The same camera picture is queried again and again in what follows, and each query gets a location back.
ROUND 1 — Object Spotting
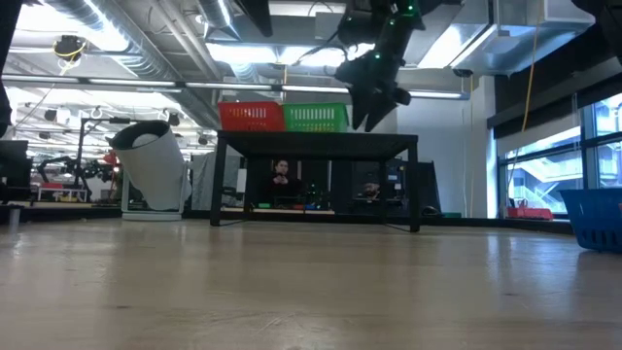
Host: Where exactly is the black background stand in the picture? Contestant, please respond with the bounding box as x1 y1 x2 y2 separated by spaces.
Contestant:
75 116 132 189

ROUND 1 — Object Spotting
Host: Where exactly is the black mesh shelf riser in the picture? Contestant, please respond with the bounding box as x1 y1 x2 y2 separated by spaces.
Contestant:
209 129 420 233

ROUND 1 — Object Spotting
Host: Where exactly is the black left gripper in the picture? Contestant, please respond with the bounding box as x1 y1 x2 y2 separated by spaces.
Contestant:
237 0 274 39

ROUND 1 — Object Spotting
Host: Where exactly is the red plastic basket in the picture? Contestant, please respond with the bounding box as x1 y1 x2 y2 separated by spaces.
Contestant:
217 100 287 133

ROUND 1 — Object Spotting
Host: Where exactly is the green plastic basket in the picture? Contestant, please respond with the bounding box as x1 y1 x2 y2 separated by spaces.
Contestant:
282 102 351 133

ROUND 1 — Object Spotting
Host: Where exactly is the red background tray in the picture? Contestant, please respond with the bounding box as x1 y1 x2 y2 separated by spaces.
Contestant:
506 198 555 222

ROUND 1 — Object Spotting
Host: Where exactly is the blue plastic basket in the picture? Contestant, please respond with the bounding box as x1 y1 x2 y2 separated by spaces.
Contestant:
559 188 622 254

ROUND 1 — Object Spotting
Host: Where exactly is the black ceiling cable reel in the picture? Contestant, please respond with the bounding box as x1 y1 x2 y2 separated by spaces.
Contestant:
52 34 88 63

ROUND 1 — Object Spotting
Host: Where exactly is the white cylindrical desk lamp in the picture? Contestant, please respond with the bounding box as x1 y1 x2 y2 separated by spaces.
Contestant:
109 120 193 223

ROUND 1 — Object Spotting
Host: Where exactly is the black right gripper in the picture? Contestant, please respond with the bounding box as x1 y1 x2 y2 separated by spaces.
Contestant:
333 0 427 133

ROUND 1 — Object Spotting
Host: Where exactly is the long ceiling light bar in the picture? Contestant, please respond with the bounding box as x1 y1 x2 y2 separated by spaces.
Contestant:
0 72 471 102

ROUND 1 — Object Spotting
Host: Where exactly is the silver rectangular air duct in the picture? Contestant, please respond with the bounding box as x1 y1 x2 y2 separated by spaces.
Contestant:
449 0 597 78

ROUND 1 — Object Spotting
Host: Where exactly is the yellow cable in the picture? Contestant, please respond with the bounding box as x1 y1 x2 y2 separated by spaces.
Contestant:
519 18 541 135

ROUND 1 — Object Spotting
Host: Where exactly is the person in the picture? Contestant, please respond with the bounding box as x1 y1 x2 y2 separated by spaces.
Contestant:
360 181 385 200
264 158 302 205

